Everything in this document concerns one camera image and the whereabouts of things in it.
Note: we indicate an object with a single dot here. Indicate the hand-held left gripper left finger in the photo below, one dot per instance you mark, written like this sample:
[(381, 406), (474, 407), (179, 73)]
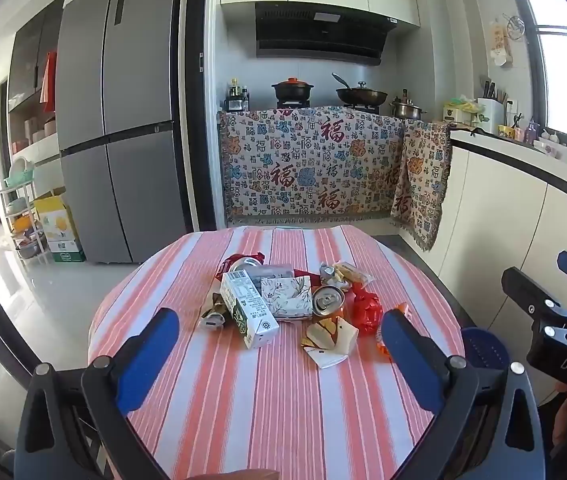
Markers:
[(146, 355)]

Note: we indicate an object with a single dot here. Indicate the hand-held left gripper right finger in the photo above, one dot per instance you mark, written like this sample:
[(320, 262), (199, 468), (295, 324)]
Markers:
[(408, 355)]

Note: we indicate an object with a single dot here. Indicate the dark blue waste bin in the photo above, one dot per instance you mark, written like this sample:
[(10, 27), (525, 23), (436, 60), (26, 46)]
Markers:
[(483, 347)]

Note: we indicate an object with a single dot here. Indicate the gold foil wrapper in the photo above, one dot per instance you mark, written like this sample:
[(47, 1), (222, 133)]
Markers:
[(212, 317)]

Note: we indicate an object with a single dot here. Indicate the white yellow snack wrapper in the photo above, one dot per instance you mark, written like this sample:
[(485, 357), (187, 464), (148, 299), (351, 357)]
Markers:
[(351, 274)]

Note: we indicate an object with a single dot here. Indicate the clear plastic floss box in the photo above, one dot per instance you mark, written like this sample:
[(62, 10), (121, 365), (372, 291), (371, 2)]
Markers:
[(276, 271)]

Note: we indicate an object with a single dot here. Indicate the red plastic wrapper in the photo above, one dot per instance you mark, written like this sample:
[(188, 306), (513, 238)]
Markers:
[(366, 310)]

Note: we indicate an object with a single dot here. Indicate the folded orange white carton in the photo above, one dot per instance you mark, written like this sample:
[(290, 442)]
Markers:
[(331, 342)]

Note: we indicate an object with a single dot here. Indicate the cream lower cabinets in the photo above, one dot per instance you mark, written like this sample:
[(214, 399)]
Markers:
[(493, 210)]

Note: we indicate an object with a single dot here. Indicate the crushed orange can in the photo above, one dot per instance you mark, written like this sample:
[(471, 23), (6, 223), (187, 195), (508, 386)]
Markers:
[(328, 300)]

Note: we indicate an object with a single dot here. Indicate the white green milk carton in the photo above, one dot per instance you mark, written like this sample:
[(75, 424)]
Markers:
[(248, 310)]

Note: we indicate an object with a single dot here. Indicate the pink striped tablecloth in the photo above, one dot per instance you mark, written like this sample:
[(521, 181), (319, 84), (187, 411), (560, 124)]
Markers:
[(243, 410)]

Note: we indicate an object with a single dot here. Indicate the crumpled silver wrapper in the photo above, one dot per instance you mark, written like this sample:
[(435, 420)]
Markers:
[(327, 274)]

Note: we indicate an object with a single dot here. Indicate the green white cardboard box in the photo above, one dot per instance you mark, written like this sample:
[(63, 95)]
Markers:
[(66, 252)]

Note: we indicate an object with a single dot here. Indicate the floral paper box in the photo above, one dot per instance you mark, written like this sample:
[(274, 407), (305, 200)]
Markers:
[(288, 297)]

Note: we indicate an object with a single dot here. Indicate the crushed red can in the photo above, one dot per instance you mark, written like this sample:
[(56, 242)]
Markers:
[(243, 261)]

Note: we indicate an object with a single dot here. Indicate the pink soap bottle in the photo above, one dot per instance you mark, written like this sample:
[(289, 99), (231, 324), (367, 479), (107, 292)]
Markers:
[(531, 132)]

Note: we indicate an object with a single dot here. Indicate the narrow printed fringed blanket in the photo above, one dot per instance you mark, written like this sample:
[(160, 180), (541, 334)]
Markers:
[(421, 185)]

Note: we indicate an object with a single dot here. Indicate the yellow cardboard box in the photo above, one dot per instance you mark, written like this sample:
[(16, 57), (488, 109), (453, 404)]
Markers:
[(56, 220)]

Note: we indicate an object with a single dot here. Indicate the white knife holder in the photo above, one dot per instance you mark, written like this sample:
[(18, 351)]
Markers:
[(491, 112)]

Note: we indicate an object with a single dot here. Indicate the white storage rack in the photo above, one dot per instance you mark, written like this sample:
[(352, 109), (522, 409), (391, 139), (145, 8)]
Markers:
[(23, 210)]

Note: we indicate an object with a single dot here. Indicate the wide printed fringed blanket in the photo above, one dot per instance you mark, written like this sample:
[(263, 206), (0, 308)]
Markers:
[(303, 170)]

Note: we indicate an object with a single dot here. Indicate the steel pot with lid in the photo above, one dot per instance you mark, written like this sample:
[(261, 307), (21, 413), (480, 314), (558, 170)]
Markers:
[(406, 109)]

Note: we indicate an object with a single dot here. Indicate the grey refrigerator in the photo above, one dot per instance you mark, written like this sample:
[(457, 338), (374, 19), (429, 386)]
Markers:
[(113, 110)]

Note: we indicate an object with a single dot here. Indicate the black wok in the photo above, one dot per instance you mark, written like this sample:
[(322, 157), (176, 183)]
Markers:
[(361, 95)]

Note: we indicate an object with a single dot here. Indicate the black condiment rack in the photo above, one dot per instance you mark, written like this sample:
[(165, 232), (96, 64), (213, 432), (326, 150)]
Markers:
[(236, 105)]

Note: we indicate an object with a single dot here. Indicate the black gas stove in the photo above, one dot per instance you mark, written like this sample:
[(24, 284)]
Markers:
[(293, 105)]

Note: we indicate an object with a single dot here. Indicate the yellow cap oil bottle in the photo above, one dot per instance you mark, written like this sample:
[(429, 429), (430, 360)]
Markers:
[(234, 89)]

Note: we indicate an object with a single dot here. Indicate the black clay pot orange lid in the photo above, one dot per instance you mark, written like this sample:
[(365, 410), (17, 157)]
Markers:
[(291, 91)]

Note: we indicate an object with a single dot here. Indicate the red hanging cloth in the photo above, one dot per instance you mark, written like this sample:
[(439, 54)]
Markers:
[(48, 82)]

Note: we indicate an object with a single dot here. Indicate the glass display cabinet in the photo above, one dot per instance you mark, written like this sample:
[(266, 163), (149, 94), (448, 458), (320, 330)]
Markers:
[(28, 85)]

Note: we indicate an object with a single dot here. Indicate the black range hood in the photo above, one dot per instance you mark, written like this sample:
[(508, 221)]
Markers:
[(318, 35)]

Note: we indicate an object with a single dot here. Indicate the white wall outlet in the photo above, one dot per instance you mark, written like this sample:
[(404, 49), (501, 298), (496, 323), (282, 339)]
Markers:
[(511, 105)]

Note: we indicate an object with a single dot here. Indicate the paper wall hanging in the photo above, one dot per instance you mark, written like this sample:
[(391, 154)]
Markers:
[(501, 45)]

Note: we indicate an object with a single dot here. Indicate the black door frame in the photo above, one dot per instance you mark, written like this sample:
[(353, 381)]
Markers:
[(196, 110)]

